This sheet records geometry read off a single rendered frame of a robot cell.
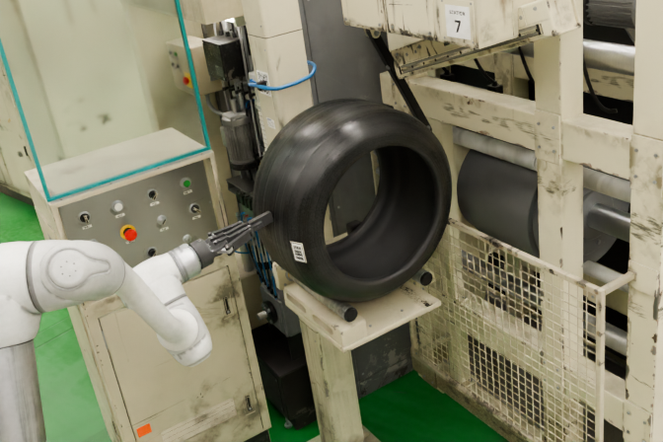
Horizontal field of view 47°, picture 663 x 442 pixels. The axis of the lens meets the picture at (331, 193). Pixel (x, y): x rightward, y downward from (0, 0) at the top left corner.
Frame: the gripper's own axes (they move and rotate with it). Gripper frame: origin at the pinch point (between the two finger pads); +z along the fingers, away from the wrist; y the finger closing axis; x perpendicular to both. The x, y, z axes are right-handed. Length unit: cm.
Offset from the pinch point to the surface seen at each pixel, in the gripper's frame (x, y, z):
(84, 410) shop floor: 116, 132, -63
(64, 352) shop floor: 116, 187, -59
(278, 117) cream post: -13.7, 27.2, 26.0
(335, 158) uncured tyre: -12.4, -11.7, 21.5
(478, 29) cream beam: -37, -35, 56
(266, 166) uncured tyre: -9.8, 8.6, 10.2
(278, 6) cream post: -45, 27, 36
